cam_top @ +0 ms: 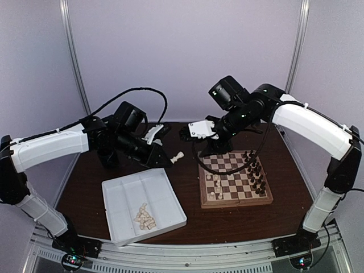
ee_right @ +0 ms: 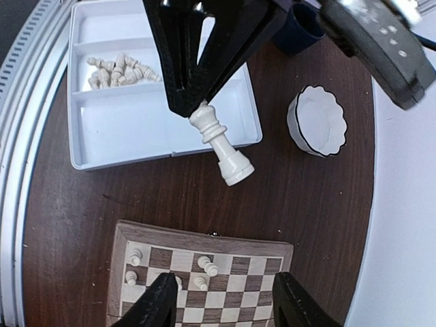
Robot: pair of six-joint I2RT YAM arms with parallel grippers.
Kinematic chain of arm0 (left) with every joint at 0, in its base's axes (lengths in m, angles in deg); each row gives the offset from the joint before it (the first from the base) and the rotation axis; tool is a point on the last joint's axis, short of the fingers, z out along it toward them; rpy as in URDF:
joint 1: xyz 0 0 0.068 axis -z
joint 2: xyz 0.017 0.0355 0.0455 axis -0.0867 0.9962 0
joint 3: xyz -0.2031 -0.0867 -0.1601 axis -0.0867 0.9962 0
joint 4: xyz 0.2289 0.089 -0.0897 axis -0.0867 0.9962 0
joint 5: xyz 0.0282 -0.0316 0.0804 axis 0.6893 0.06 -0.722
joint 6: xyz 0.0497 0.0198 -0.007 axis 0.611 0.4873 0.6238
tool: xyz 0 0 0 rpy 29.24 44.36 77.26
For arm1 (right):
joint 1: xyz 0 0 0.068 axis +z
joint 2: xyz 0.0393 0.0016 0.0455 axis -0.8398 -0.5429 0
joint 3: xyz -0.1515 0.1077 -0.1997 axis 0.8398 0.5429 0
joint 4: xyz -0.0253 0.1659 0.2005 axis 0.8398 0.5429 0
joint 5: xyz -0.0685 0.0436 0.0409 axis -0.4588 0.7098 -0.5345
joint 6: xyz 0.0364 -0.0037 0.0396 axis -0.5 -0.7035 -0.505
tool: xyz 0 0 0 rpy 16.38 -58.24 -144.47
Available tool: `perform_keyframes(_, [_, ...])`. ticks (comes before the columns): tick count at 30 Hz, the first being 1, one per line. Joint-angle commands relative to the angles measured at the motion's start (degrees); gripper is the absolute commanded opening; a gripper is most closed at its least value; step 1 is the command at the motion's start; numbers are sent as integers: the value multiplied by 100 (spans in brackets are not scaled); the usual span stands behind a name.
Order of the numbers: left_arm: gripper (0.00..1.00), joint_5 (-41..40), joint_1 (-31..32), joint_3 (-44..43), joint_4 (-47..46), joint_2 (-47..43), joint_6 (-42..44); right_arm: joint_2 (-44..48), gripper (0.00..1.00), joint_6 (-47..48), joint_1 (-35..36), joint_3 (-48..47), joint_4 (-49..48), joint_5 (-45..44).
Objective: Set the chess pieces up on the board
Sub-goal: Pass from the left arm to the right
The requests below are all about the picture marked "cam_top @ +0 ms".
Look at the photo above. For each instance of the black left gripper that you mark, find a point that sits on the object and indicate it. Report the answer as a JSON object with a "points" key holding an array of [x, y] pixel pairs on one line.
{"points": [[150, 159]]}

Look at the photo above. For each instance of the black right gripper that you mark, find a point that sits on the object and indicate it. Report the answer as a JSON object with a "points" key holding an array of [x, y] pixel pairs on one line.
{"points": [[223, 148]]}

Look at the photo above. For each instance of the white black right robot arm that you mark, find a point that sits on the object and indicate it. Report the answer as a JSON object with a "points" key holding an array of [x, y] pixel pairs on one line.
{"points": [[274, 106]]}

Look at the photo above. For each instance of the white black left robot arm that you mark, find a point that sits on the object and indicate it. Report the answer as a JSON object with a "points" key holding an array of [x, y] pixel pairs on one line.
{"points": [[18, 155]]}

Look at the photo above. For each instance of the row of dark chess pieces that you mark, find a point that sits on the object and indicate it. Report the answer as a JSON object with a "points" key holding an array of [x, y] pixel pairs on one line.
{"points": [[256, 178]]}

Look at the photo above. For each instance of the wooden chess board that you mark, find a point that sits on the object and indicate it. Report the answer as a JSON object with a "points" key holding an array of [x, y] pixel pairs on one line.
{"points": [[235, 187]]}

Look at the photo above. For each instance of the pile of white chess pieces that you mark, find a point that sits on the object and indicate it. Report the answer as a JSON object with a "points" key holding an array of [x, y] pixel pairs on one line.
{"points": [[144, 219]]}

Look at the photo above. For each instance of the white compartment tray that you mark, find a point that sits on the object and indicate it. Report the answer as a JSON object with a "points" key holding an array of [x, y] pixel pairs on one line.
{"points": [[124, 196]]}

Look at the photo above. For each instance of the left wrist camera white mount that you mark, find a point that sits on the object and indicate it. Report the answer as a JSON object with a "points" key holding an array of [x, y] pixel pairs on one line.
{"points": [[157, 133]]}

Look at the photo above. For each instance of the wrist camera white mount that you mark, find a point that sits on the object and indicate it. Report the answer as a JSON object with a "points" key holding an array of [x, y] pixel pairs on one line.
{"points": [[198, 130], [157, 133]]}

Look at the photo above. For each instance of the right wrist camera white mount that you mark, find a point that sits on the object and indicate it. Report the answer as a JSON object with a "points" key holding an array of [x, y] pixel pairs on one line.
{"points": [[198, 130]]}

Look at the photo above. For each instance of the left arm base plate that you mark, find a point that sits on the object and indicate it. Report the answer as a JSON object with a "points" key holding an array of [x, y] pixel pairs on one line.
{"points": [[82, 247]]}

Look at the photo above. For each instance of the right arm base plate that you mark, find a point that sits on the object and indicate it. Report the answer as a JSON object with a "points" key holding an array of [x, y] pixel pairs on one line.
{"points": [[293, 245]]}

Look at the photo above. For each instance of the aluminium front frame rail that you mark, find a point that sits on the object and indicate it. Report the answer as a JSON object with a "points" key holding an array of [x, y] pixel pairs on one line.
{"points": [[250, 256]]}

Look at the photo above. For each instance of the right aluminium corner post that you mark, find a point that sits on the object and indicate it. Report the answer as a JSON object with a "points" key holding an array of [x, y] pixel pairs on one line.
{"points": [[298, 45]]}

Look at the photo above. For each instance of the aluminium corner post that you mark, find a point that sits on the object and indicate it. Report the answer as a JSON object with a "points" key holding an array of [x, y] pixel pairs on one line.
{"points": [[66, 18], [298, 45]]}

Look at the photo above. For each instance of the left aluminium corner post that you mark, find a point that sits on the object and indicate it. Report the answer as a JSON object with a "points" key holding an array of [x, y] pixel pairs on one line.
{"points": [[66, 18]]}

